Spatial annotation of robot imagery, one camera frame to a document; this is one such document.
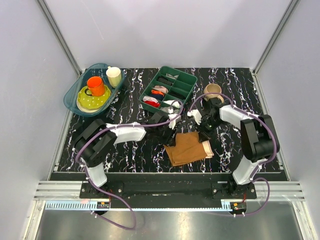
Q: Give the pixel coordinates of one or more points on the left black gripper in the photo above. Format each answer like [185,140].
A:
[170,140]

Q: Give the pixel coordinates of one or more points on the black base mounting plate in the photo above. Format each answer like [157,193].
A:
[192,202]

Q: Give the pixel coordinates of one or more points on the orange navy rolled cloth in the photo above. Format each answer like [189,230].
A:
[156,92]

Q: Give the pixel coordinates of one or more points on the brown underwear beige waistband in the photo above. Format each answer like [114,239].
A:
[188,149]

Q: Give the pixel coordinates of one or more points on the yellow-green dotted plate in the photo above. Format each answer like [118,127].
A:
[91,104]

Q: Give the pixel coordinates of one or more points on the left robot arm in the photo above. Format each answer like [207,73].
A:
[94,143]

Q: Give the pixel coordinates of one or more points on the pink grey rolled cloth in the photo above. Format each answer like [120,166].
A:
[161,88]

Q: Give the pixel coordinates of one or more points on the black rolled cloth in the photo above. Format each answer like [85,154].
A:
[164,81]

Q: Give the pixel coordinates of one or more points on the teal transparent plastic bin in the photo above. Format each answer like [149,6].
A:
[98,69]

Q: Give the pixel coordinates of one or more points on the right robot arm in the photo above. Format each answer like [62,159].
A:
[259,141]

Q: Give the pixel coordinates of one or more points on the grey folded cloth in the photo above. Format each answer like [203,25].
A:
[172,76]

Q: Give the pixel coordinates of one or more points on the red white rolled cloth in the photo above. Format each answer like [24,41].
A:
[151,101]

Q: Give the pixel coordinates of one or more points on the aluminium frame post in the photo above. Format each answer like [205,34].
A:
[44,8]
[276,34]

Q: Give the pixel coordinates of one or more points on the orange mug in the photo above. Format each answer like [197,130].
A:
[95,86]

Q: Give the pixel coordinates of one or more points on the beige ceramic mug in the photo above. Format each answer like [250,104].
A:
[213,91]

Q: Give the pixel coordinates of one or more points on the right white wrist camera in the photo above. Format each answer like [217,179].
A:
[195,115]

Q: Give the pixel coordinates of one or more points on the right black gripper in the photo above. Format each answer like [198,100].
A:
[203,136]

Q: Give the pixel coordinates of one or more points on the green compartment organizer tray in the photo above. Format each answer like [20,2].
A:
[182,88]

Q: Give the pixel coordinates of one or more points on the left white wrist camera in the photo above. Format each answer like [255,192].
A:
[174,118]

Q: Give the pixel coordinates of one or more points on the cream yellow cup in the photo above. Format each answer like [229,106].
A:
[114,76]

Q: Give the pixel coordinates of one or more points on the left aluminium frame post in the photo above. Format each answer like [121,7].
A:
[44,8]

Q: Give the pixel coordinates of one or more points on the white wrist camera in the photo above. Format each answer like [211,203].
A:
[174,118]
[195,115]

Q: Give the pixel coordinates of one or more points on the right aluminium frame post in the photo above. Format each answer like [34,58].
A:
[276,34]

